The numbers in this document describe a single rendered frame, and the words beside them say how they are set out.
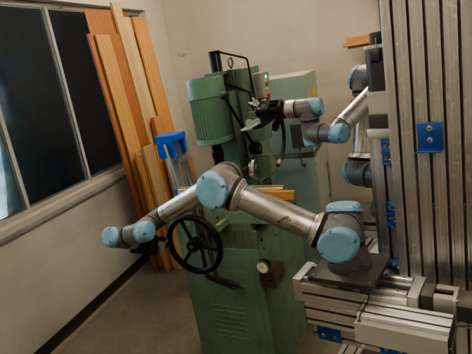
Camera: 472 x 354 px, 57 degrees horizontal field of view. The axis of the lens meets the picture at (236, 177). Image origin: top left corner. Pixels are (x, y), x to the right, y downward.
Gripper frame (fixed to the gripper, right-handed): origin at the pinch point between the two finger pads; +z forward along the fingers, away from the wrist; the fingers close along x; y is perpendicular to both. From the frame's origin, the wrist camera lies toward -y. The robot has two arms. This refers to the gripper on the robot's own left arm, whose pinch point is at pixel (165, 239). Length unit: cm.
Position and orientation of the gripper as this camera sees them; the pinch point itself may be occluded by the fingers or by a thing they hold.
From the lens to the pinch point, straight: 194.3
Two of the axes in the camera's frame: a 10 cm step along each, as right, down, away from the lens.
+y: -0.8, 9.8, -2.0
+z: 4.6, 2.2, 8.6
